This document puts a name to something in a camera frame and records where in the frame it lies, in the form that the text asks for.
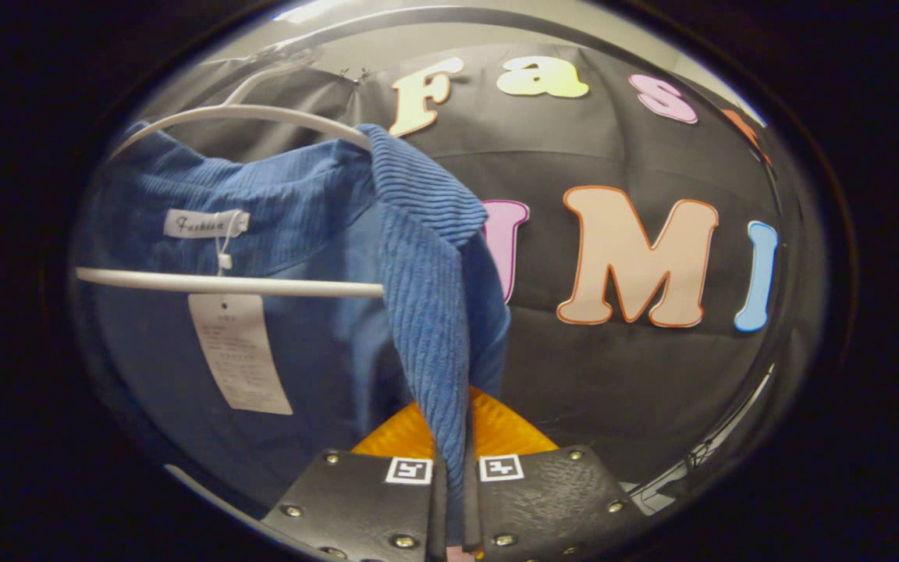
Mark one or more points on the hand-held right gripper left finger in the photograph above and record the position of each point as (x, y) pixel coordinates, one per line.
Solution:
(356, 499)

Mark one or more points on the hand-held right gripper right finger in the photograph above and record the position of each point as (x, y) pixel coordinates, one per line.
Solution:
(551, 499)

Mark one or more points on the white clothes hanger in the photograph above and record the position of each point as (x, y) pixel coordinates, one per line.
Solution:
(262, 285)

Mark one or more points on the black clothes rail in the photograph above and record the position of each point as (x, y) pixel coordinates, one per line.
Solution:
(449, 12)

